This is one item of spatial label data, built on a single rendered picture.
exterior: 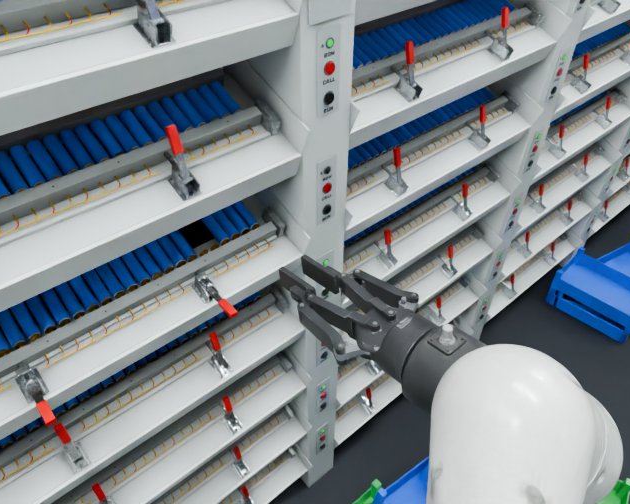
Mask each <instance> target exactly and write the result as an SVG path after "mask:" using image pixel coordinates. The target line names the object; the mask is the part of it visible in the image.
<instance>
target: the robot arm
mask: <svg viewBox="0 0 630 504"><path fill-rule="evenodd" d="M301 263H302V270H303V274H305V275H306V276H308V277H309V278H311V279H312V280H314V281H315V282H317V283H318V284H320V285H321V286H323V287H324V288H326V289H327V290H329V291H330V292H332V293H333V294H335V295H336V294H338V293H339V292H340V291H341V296H342V293H343V295H345V296H346V297H347V298H348V299H350V300H351V301H352V302H353V303H354V304H355V305H356V306H357V307H358V308H359V309H360V310H361V311H362V312H364V313H365V314H364V315H362V314H360V313H358V312H356V311H352V312H349V311H347V310H345V309H343V308H341V307H339V306H337V305H335V304H333V303H331V302H329V301H327V300H325V299H323V298H320V297H318V296H316V289H315V288H314V287H313V286H311V285H310V284H308V283H307V282H306V281H304V280H303V279H301V278H300V277H298V276H297V275H295V274H294V273H292V272H291V271H289V270H288V269H286V268H285V267H281V268H279V269H278V270H279V275H280V281H281V285H282V286H283V287H284V288H285V289H287V290H288V291H290V294H291V297H292V299H293V300H295V301H296V302H297V303H299V304H298V305H297V310H298V316H299V321H300V323H301V324H302V325H304V326H305V327H306V328H307V329H308V330H309V331H310V332H311V333H312V334H313V335H314V336H315V337H316V338H317V339H318V340H320V341H321V342H322V343H323V344H324V345H325V346H326V347H327V348H328V349H329V350H330V351H331V352H332V353H333V355H334V357H335V359H336V362H337V364H338V365H340V366H344V365H346V364H347V359H348V358H352V357H355V356H359V355H360V356H361V357H362V358H365V359H369V360H372V361H374V362H375V363H376V364H377V365H378V366H379V367H380V368H381V369H382V370H383V371H384V372H385V373H387V374H388V375H389V376H391V377H392V378H393V379H395V380H396V381H397V382H399V383H400V384H401V387H402V393H403V395H404V396H405V398H407V399H408V400H409V401H411V402H412V403H413V404H415V405H416V406H417V407H419V408H420V409H421V410H422V411H424V412H425V413H426V414H428V415H429V416H430V417H431V428H430V452H429V471H428V483H427V496H426V504H597V503H598V502H600V501H601V500H602V499H604V498H605V497H606V496H607V495H608V494H609V493H610V492H611V490H612V489H613V488H614V486H615V484H616V483H617V481H618V479H619V476H620V473H621V469H622V464H623V446H622V441H621V437H620V434H619V431H618V428H617V426H616V424H615V422H614V420H613V419H612V417H611V416H610V414H609V413H608V411H607V410H606V409H605V408H604V407H603V405H602V404H601V403H600V402H599V401H597V400H596V399H595V398H594V397H593V396H591V395H590V394H589V393H587V392H586V391H584V390H583V388H582V387H581V385H580V384H579V382H578V381H577V380H576V379H575V377H574V376H573V375H572V374H571V373H570V372H569V371H568V370H567V369H566V368H565V367H564V366H563V365H561V364H560V363H559V362H557V361H556V360H554V359H553V358H551V357H550V356H548V355H546V354H544V353H542V352H540V351H537V350H535V349H532V348H529V347H525V346H520V345H513V344H496V345H489V346H487V345H486V344H484V343H482V342H481V341H479V340H477V339H476V338H474V337H472V336H470V335H469V334H467V333H465V332H464V331H462V330H460V329H459V328H457V327H455V326H453V325H451V324H444V325H441V326H438V325H436V324H435V323H433V322H432V321H430V320H428V319H427V318H425V317H423V316H422V315H420V314H416V313H418V312H419V295H418V294H417V293H414V292H409V291H404V290H401V289H399V288H397V287H395V286H393V285H391V284H389V283H387V282H385V281H383V280H381V279H379V278H377V277H375V276H372V275H370V274H368V273H366V272H364V271H362V270H360V269H355V270H353V273H352V274H346V273H340V272H339V271H337V270H335V269H333V268H332V267H330V266H326V267H325V266H323V265H322V264H320V263H318V262H317V261H315V260H314V259H312V258H310V257H309V256H307V255H306V254H304V255H302V256H301ZM362 281H364V282H362ZM339 288H340V291H339ZM386 304H387V305H388V306H387V305H386ZM331 325H332V326H334V327H336V328H338V329H340V330H342V331H344V332H346V333H347V334H348V336H349V337H350V338H352V339H354V340H356V343H357V344H352V343H351V342H350V341H348V340H347V338H346V337H343V338H342V336H341V335H340V334H339V332H338V331H336V330H335V329H334V328H333V327H332V326H331Z"/></svg>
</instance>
